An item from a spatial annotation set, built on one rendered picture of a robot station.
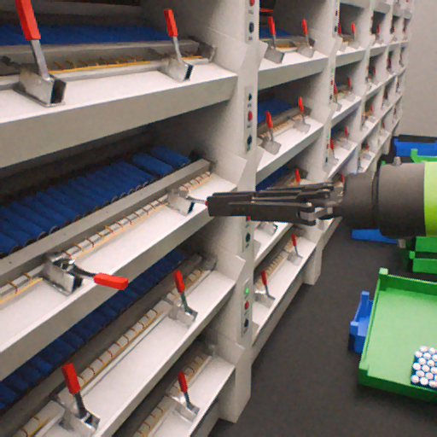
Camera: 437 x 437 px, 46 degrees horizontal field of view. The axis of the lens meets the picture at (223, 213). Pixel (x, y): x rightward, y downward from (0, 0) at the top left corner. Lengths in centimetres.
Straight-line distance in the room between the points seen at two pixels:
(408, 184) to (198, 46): 44
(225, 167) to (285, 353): 64
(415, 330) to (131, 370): 85
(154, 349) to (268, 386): 55
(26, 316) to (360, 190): 40
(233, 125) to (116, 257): 38
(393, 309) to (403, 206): 83
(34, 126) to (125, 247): 23
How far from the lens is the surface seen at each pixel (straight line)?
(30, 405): 67
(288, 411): 124
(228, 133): 92
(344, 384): 133
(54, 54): 60
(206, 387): 104
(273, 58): 113
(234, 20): 90
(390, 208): 64
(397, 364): 137
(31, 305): 55
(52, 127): 51
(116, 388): 73
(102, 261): 62
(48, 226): 63
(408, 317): 144
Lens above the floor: 80
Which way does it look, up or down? 20 degrees down
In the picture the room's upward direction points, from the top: straight up
